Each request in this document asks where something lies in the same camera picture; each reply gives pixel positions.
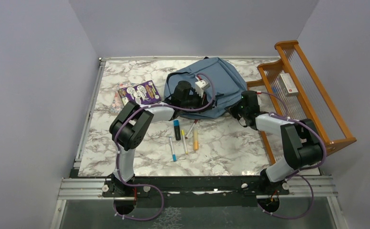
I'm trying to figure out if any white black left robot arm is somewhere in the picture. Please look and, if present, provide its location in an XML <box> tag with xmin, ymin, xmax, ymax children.
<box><xmin>110</xmin><ymin>79</ymin><xmax>215</xmax><ymax>196</ymax></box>

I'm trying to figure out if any white red small box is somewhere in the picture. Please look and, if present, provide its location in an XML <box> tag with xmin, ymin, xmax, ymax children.
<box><xmin>278</xmin><ymin>73</ymin><xmax>298</xmax><ymax>97</ymax></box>

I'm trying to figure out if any purple activity book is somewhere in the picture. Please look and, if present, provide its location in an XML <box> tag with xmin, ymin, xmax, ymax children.
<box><xmin>117</xmin><ymin>80</ymin><xmax>162</xmax><ymax>105</ymax></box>

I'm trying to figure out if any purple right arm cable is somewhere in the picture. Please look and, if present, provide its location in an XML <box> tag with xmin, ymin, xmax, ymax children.
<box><xmin>254</xmin><ymin>91</ymin><xmax>328</xmax><ymax>220</ymax></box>

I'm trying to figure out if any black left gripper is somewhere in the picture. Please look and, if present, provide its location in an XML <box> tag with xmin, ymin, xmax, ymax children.
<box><xmin>180</xmin><ymin>88</ymin><xmax>212</xmax><ymax>114</ymax></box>

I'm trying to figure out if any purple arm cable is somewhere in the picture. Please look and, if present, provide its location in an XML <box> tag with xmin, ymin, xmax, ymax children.
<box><xmin>254</xmin><ymin>91</ymin><xmax>328</xmax><ymax>220</ymax></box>
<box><xmin>113</xmin><ymin>73</ymin><xmax>216</xmax><ymax>222</ymax></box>

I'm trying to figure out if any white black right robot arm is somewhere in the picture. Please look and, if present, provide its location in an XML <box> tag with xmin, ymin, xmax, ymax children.
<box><xmin>227</xmin><ymin>91</ymin><xmax>327</xmax><ymax>194</ymax></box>

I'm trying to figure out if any red capped white pen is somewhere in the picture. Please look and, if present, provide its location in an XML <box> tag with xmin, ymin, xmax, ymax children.
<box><xmin>185</xmin><ymin>119</ymin><xmax>198</xmax><ymax>139</ymax></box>

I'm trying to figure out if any blue student backpack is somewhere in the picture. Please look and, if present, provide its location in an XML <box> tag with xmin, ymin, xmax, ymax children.
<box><xmin>164</xmin><ymin>57</ymin><xmax>248</xmax><ymax>119</ymax></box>

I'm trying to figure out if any black blue highlighter marker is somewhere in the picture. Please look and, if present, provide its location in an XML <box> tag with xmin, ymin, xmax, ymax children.
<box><xmin>173</xmin><ymin>119</ymin><xmax>181</xmax><ymax>141</ymax></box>

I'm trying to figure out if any wooden wire rack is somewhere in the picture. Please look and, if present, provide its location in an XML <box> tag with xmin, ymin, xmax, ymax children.
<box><xmin>247</xmin><ymin>40</ymin><xmax>357</xmax><ymax>155</ymax></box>

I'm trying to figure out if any yellow capped white pen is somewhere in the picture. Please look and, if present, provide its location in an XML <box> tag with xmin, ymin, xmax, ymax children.
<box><xmin>181</xmin><ymin>130</ymin><xmax>189</xmax><ymax>155</ymax></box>

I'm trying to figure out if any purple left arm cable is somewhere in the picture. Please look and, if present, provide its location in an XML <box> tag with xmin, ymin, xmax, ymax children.
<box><xmin>113</xmin><ymin>73</ymin><xmax>216</xmax><ymax>222</ymax></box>

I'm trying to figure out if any blue capped white pen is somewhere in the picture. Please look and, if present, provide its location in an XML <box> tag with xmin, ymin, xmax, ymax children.
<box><xmin>168</xmin><ymin>136</ymin><xmax>177</xmax><ymax>162</ymax></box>

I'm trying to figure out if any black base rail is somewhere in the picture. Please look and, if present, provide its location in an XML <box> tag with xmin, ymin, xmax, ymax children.
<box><xmin>69</xmin><ymin>169</ymin><xmax>290</xmax><ymax>209</ymax></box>

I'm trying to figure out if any orange highlighter marker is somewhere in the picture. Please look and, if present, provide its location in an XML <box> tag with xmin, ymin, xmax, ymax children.
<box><xmin>193</xmin><ymin>127</ymin><xmax>199</xmax><ymax>151</ymax></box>

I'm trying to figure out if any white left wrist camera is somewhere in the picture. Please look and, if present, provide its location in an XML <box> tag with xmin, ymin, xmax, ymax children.
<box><xmin>195</xmin><ymin>80</ymin><xmax>210</xmax><ymax>97</ymax></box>

